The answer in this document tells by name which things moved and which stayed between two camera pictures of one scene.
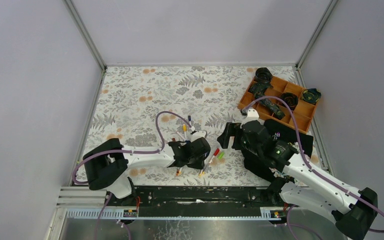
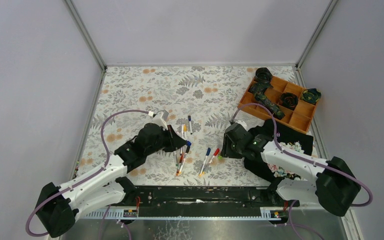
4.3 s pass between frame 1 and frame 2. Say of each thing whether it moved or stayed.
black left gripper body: moved
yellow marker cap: stayed
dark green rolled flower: stayed
